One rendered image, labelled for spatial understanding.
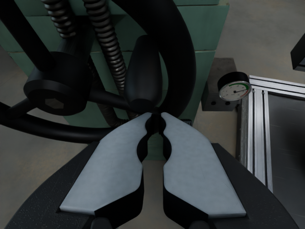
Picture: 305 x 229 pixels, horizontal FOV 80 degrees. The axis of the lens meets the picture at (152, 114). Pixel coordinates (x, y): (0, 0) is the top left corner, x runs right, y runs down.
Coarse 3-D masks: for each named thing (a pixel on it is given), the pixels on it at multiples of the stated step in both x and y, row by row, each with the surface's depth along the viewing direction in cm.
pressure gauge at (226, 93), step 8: (232, 72) 36; (240, 72) 36; (224, 80) 37; (232, 80) 36; (240, 80) 35; (248, 80) 36; (224, 88) 37; (232, 88) 37; (240, 88) 37; (248, 88) 37; (224, 96) 39; (232, 96) 39; (240, 96) 39
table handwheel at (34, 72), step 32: (0, 0) 12; (128, 0) 11; (160, 0) 12; (32, 32) 15; (160, 32) 13; (64, 64) 18; (192, 64) 16; (32, 96) 18; (64, 96) 18; (96, 96) 21; (32, 128) 28; (64, 128) 30; (96, 128) 31
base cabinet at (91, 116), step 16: (32, 64) 41; (96, 64) 41; (128, 64) 41; (208, 64) 40; (112, 80) 45; (192, 96) 50; (80, 112) 58; (96, 112) 58; (192, 112) 56; (160, 144) 78
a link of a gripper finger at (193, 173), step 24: (168, 120) 11; (168, 144) 10; (192, 144) 9; (168, 168) 8; (192, 168) 8; (216, 168) 8; (168, 192) 7; (192, 192) 7; (216, 192) 7; (168, 216) 7; (192, 216) 7; (216, 216) 6; (240, 216) 6
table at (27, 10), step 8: (16, 0) 20; (24, 0) 20; (32, 0) 20; (40, 0) 20; (72, 0) 20; (80, 0) 20; (24, 8) 21; (32, 8) 21; (40, 8) 21; (72, 8) 21; (80, 8) 21; (112, 8) 21; (120, 8) 21
